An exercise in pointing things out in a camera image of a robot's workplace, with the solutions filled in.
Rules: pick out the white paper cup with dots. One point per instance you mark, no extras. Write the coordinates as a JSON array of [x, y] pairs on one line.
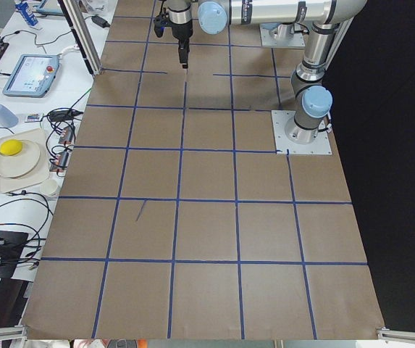
[[50, 188]]

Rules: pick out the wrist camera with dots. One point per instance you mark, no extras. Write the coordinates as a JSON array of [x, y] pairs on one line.
[[159, 25]]

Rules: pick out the yellow lemon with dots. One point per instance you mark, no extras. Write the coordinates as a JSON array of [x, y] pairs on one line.
[[11, 147]]

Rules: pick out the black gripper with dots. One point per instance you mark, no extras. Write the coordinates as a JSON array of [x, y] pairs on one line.
[[182, 32]]

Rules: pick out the right teach pendant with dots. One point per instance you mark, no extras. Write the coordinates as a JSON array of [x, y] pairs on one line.
[[32, 76]]

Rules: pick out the beige tray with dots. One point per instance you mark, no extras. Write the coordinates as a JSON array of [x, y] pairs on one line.
[[39, 173]]

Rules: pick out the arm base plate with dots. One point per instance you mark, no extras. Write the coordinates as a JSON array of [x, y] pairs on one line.
[[286, 36], [290, 139]]

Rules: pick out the black power adapter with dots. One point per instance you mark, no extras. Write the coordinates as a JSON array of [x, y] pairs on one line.
[[100, 21]]

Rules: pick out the beige plate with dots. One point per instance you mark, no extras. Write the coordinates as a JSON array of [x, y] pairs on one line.
[[22, 163]]

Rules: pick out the milk carton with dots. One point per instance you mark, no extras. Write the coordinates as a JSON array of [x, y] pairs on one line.
[[23, 8]]

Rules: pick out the aluminium frame post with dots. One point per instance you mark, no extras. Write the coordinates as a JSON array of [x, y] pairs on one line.
[[76, 22]]

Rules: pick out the blue plastic cup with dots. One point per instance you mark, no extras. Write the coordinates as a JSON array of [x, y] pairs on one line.
[[7, 118]]

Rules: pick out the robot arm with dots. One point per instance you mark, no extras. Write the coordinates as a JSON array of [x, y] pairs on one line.
[[313, 101]]

